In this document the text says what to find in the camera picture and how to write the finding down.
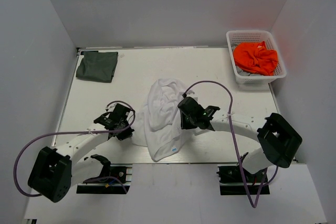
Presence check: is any folded dark green t-shirt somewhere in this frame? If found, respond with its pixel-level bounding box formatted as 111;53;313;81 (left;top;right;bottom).
76;51;119;83

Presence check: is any grey t-shirt in basket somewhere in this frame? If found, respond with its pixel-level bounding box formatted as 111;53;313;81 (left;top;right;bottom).
236;66;261;77

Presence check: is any orange t-shirt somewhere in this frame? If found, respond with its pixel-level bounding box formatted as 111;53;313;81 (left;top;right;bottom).
232;41;279;76

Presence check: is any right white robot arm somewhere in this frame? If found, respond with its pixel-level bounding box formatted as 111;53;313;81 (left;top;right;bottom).
177;97;302;182

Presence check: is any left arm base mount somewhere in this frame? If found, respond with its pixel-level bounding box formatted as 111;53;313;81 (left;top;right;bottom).
76;165;132;195

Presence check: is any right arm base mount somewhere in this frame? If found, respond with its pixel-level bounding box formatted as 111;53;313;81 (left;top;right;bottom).
217;165;265;196

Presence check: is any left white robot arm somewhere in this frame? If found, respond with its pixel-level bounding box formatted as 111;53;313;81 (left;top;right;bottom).
28;102;135;202

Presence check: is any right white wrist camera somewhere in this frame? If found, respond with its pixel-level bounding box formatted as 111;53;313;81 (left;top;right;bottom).
182;89;197;98

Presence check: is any white t-shirt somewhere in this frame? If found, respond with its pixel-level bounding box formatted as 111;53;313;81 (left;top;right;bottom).
132;78;196;162

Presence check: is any white plastic basket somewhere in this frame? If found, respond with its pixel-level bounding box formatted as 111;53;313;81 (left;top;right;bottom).
226;30;287;85

